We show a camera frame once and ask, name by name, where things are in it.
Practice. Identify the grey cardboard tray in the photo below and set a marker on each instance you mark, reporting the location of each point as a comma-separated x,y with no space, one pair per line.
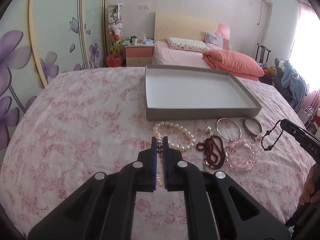
190,93

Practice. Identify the right hand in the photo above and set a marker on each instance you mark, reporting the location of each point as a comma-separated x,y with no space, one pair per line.
308,188

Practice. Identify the pink floral bedsheet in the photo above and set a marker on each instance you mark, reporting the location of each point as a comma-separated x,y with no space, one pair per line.
95,120

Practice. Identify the thin silver bangle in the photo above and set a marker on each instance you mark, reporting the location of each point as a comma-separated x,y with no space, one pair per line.
228,129

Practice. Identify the lavender pillow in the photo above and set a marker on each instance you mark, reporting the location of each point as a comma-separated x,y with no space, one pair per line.
213,39

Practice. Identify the floral white pillow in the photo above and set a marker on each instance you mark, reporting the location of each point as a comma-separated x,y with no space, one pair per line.
187,44

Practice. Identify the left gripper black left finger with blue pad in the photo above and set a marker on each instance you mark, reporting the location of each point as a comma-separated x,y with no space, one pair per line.
103,207

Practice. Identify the red waste basket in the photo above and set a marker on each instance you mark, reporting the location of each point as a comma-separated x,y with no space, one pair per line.
114,60

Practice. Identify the blue plush robe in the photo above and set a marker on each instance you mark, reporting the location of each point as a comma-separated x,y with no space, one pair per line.
294,81

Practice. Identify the plush toy display tube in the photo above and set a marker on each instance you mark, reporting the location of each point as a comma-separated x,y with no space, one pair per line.
114,29

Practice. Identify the folded coral duvet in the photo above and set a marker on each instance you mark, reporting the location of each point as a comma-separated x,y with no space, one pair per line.
238,64

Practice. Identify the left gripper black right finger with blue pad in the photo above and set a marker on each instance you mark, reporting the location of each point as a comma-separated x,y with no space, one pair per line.
216,206

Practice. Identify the pearl pendant charm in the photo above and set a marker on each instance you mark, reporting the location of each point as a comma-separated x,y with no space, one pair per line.
207,129

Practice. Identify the wide grey bangle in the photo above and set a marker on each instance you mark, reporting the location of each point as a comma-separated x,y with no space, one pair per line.
252,126

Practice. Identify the dark wooden chair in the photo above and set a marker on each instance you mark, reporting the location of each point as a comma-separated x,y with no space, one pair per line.
262,54

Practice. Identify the pink white nightstand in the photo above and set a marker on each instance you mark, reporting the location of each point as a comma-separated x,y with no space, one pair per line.
138,55

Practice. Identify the floral sliding wardrobe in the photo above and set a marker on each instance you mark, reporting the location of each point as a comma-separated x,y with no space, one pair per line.
41,39

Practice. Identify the pink bed with headboard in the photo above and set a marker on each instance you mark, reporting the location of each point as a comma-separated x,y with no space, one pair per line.
171,24

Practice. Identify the white mug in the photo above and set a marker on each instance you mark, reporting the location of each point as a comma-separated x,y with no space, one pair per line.
134,41

